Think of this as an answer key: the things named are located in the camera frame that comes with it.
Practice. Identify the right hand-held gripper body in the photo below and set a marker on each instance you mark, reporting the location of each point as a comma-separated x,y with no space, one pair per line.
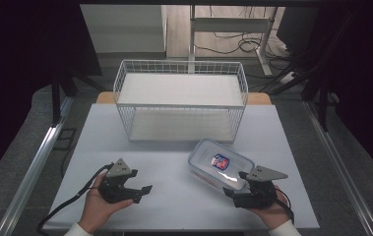
261,196

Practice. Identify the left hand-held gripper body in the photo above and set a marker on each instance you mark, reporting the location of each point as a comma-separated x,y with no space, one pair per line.
113,190

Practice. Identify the clear plastic lidded container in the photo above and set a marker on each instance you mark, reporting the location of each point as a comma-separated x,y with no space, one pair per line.
207,160

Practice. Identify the person's right hand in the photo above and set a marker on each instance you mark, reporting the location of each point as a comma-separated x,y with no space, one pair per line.
276,214

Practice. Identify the person's left hand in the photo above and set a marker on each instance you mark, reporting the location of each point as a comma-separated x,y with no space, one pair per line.
97,209

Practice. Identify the wooden table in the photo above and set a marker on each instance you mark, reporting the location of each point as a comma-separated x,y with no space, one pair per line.
260,98

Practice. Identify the white power strip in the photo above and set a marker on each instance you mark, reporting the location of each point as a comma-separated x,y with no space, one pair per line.
287,77

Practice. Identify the black tripod stand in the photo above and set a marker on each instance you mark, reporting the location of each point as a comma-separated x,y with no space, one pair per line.
56,98
322,98

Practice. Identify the dark curtain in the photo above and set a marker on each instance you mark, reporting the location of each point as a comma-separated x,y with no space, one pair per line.
13,65
367,82

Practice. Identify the white cabinet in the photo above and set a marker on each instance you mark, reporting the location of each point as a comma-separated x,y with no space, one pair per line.
125,29

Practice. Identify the aluminium rail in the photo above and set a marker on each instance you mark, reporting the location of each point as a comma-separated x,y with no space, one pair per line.
31,170
341,170

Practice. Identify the white desk frame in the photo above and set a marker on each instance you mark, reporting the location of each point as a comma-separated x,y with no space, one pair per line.
230,24

